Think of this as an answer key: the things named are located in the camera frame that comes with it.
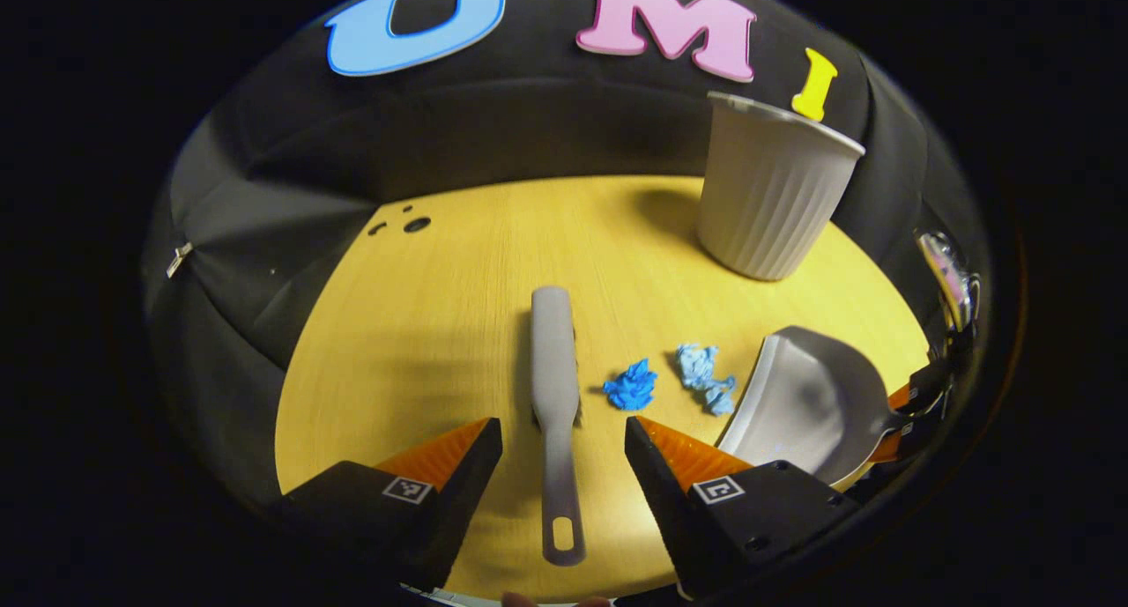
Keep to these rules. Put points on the light blue paper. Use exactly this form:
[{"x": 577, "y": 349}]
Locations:
[{"x": 701, "y": 367}]

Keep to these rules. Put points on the white cloth clip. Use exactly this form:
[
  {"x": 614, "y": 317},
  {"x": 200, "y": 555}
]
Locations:
[{"x": 179, "y": 260}]

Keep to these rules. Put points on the grey dustpan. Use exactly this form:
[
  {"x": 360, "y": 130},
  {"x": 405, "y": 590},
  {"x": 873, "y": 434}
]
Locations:
[{"x": 811, "y": 404}]

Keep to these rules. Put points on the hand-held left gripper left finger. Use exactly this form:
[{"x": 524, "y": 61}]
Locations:
[{"x": 458, "y": 501}]

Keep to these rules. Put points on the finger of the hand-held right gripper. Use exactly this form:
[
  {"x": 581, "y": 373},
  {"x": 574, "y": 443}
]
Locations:
[
  {"x": 925, "y": 385},
  {"x": 912, "y": 435}
]

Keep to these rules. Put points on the white ribbed garbage bin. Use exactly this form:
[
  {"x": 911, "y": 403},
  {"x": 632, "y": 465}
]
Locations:
[{"x": 767, "y": 193}]

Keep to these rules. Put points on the black backdrop cloth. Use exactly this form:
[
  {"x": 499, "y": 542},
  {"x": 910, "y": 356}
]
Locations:
[{"x": 529, "y": 122}]

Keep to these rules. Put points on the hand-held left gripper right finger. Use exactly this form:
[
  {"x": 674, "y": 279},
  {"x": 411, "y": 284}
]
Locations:
[{"x": 661, "y": 492}]

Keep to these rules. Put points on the dark blue paper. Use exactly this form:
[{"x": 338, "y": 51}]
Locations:
[{"x": 631, "y": 387}]

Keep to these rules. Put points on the small grey broom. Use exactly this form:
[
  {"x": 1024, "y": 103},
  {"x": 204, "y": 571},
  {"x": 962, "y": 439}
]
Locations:
[{"x": 555, "y": 369}]

